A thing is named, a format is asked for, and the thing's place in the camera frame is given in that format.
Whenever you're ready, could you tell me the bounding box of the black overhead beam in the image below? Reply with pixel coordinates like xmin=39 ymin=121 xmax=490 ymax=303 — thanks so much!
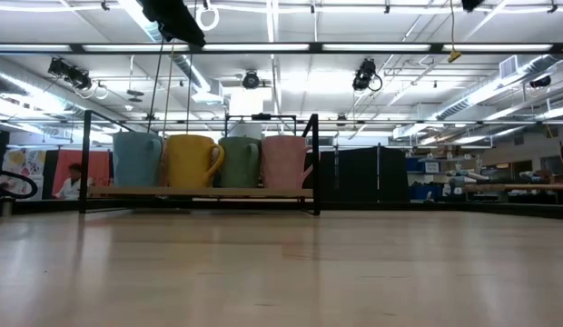
xmin=0 ymin=42 xmax=563 ymax=55

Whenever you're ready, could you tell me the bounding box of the white cable ring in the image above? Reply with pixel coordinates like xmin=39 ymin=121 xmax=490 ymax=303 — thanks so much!
xmin=194 ymin=4 xmax=221 ymax=33

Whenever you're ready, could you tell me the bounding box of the yellow hanging cord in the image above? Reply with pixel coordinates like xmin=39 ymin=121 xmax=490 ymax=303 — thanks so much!
xmin=447 ymin=0 xmax=463 ymax=64

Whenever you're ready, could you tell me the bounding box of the black overhead camera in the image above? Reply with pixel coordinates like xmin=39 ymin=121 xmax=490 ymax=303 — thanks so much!
xmin=242 ymin=70 xmax=262 ymax=91

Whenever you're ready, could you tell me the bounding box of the silver ventilation duct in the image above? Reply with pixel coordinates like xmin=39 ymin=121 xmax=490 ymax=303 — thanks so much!
xmin=433 ymin=53 xmax=563 ymax=122

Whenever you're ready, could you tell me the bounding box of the wooden shelf rack black frame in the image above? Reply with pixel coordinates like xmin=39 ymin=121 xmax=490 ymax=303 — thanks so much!
xmin=78 ymin=110 xmax=321 ymax=217

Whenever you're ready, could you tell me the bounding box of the person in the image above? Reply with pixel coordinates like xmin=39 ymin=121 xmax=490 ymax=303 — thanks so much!
xmin=53 ymin=163 xmax=94 ymax=201

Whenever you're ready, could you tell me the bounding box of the black aluminium rig frame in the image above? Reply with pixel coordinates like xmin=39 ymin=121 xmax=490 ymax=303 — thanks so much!
xmin=0 ymin=199 xmax=563 ymax=221

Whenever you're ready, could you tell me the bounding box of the green mug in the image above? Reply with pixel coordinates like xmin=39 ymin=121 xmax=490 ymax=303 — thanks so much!
xmin=217 ymin=136 xmax=263 ymax=189

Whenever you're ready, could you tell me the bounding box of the orange wall panel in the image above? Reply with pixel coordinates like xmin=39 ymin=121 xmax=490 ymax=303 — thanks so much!
xmin=52 ymin=149 xmax=111 ymax=197

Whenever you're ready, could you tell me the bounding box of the light blue mug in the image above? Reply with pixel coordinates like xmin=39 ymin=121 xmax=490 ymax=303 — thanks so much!
xmin=112 ymin=131 xmax=164 ymax=188

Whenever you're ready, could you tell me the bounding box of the pink mug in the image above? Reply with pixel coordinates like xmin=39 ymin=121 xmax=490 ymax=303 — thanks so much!
xmin=261 ymin=134 xmax=314 ymax=190

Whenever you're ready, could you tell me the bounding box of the wooden workbench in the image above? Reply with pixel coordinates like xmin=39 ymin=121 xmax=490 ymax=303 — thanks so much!
xmin=462 ymin=183 xmax=563 ymax=193

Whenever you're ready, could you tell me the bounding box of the black ceiling spotlight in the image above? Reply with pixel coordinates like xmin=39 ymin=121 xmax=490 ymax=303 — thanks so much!
xmin=47 ymin=57 xmax=93 ymax=91
xmin=351 ymin=57 xmax=383 ymax=93

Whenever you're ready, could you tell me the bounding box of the blue storage bin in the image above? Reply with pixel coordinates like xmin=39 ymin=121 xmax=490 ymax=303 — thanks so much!
xmin=404 ymin=156 xmax=441 ymax=174

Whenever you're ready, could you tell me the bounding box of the colourful poster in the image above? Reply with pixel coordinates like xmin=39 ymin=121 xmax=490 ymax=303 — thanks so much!
xmin=2 ymin=148 xmax=46 ymax=201

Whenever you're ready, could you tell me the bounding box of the yellow mug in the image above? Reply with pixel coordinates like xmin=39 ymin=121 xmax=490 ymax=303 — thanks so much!
xmin=164 ymin=134 xmax=226 ymax=190

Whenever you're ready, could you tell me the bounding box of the black partition wall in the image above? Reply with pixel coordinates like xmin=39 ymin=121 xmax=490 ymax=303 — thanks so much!
xmin=318 ymin=145 xmax=410 ymax=203

